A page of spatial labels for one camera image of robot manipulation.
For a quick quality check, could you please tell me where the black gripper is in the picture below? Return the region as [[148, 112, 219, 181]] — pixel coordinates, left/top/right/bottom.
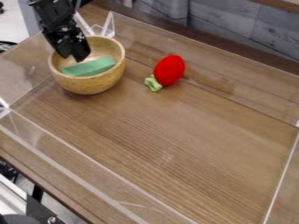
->
[[40, 13, 91, 62]]

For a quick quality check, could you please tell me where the green rectangular block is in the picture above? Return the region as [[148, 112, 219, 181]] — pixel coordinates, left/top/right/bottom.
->
[[60, 57, 116, 77]]

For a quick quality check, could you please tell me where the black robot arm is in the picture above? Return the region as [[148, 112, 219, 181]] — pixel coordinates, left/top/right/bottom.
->
[[28, 0, 91, 62]]

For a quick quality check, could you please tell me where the light wooden bowl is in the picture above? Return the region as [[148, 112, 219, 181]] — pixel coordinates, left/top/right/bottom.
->
[[48, 36, 126, 95]]

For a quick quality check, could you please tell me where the red knitted toy fruit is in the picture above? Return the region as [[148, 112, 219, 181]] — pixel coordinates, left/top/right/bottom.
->
[[154, 54, 186, 87]]

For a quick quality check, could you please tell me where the grey table leg post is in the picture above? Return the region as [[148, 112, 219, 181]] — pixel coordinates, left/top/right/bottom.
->
[[17, 0, 40, 36]]

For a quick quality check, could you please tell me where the clear acrylic tray enclosure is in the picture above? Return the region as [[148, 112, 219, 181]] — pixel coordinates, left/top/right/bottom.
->
[[0, 16, 299, 224]]

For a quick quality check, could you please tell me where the black metal bracket lower left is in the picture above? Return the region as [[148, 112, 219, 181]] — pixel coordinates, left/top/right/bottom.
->
[[26, 195, 67, 224]]

